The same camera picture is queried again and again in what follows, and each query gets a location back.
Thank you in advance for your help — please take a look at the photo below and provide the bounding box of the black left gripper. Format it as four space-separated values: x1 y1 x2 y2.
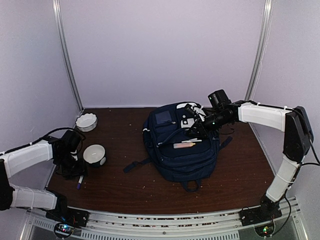
55 152 88 180

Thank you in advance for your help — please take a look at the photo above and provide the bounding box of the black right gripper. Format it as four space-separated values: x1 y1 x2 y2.
186 110 230 138

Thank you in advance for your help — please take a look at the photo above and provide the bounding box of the white marker red cap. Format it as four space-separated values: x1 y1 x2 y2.
181 139 203 143

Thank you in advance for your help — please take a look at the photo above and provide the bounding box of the white marker blue cap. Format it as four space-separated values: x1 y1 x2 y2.
76 175 84 190

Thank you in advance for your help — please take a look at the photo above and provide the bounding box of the pink white correction stick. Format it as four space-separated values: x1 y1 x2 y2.
173 142 196 149

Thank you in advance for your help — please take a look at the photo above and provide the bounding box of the navy blue student backpack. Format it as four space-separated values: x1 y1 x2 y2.
123 102 232 192

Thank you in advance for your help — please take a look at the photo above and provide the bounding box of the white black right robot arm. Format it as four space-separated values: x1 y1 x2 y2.
184 89 315 226

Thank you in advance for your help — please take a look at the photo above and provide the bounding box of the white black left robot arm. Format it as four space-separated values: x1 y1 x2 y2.
0 127 89 228

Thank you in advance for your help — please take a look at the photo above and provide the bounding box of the white bowl teal outside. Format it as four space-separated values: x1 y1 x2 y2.
83 144 107 168

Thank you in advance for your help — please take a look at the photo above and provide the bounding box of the white scalloped ceramic dish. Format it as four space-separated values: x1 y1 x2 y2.
75 113 98 132

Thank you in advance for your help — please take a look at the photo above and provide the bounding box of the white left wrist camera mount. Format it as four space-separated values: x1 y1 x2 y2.
70 150 78 161

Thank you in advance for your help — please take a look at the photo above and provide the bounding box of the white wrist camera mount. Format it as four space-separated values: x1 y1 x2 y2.
70 150 78 161
184 103 207 122

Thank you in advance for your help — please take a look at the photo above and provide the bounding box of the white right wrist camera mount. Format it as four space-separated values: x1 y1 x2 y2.
184 103 207 122

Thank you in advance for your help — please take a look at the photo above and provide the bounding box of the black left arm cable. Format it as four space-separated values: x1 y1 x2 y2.
34 127 86 151

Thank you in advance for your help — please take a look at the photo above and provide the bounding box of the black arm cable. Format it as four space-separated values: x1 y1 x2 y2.
34 127 86 151
219 109 320 231

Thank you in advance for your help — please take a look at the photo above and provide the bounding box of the aluminium right corner post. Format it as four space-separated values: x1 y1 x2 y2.
241 0 273 113

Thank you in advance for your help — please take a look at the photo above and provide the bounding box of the aluminium corner post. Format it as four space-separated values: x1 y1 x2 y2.
241 0 273 113
52 0 84 111

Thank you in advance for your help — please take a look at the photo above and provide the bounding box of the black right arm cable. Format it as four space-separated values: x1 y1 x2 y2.
219 109 320 231

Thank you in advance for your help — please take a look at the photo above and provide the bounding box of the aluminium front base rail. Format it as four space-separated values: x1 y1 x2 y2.
19 196 310 240

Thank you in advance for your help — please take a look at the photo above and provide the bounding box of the aluminium left corner post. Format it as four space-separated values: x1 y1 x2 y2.
52 0 84 111

